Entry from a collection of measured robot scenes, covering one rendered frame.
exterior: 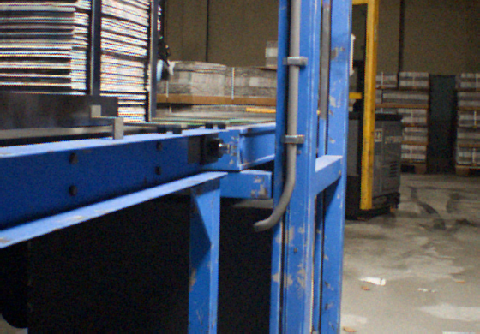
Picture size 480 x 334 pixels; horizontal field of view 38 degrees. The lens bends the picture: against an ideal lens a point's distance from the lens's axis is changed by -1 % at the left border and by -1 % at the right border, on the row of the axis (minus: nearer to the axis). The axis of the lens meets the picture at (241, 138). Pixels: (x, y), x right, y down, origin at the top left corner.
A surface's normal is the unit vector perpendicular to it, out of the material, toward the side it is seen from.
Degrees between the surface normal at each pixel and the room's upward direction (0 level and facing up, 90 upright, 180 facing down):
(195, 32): 90
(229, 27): 90
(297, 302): 90
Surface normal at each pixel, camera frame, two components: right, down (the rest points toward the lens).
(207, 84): 0.81, 0.05
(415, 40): -0.26, 0.04
